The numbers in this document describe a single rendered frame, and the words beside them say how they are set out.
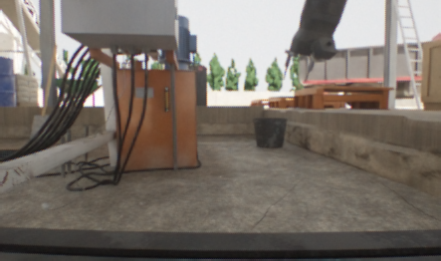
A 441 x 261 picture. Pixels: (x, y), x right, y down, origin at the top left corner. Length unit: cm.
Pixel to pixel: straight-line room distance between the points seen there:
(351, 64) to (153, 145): 820
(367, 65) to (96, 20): 864
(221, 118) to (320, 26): 276
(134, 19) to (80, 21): 19
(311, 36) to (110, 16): 70
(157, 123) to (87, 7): 71
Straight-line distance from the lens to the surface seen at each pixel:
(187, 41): 172
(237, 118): 320
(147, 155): 143
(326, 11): 47
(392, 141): 148
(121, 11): 95
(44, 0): 613
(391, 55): 712
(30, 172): 79
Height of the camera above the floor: 39
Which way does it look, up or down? 4 degrees down
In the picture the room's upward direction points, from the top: straight up
